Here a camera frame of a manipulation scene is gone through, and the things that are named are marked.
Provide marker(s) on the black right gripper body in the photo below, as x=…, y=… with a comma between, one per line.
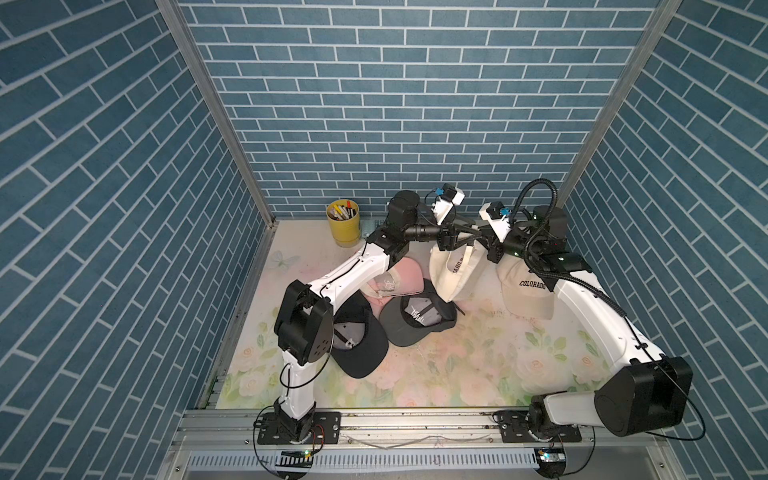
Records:
x=512, y=246

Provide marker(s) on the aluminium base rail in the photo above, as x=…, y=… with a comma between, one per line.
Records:
x=420, y=443

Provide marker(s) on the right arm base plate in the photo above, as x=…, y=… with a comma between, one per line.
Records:
x=528, y=427

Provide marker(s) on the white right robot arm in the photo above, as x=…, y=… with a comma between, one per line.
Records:
x=648, y=390

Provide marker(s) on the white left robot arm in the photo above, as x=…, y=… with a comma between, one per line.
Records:
x=305, y=324

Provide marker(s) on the grey baseball cap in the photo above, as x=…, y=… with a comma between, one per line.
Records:
x=409, y=319

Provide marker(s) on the cream white baseball cap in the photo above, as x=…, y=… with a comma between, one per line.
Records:
x=454, y=274

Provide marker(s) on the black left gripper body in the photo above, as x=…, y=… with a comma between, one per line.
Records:
x=423, y=233

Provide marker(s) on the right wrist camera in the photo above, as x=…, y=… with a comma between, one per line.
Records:
x=498, y=217

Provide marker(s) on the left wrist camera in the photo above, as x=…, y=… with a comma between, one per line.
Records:
x=448, y=199

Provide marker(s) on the yellow pen holder cup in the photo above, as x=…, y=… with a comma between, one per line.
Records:
x=344, y=220

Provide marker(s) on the black baseball cap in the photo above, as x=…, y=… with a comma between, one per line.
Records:
x=360, y=343

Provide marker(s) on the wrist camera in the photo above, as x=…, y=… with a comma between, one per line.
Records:
x=498, y=217
x=448, y=199

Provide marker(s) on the beige Colorado baseball cap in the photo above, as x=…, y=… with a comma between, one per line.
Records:
x=524, y=294

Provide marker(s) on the pink baseball cap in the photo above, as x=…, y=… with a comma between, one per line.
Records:
x=404, y=279

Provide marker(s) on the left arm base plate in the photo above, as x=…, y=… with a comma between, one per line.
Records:
x=320, y=427

